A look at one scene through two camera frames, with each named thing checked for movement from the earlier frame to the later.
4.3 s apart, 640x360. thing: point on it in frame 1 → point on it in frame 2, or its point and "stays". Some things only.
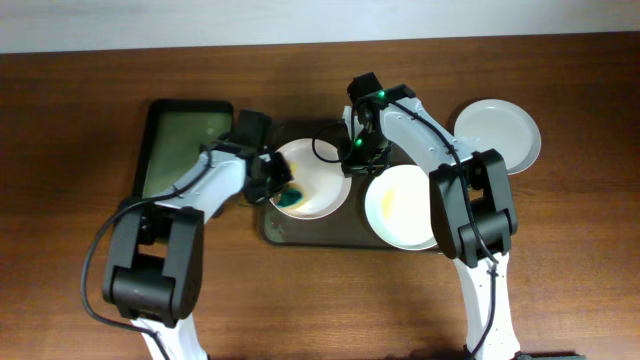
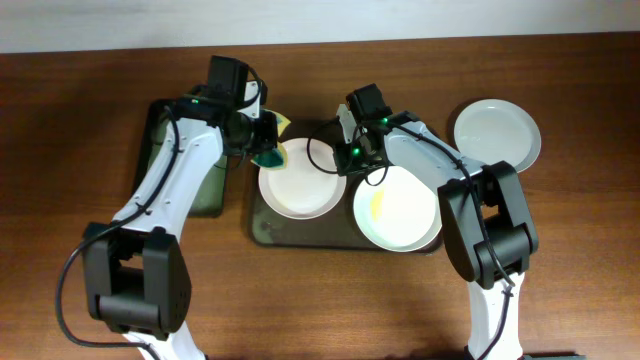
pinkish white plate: [316, 169] stays
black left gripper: [257, 196] → [270, 139]
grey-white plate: [503, 126] stays
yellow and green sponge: [291, 197] → [277, 158]
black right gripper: [352, 167] stays
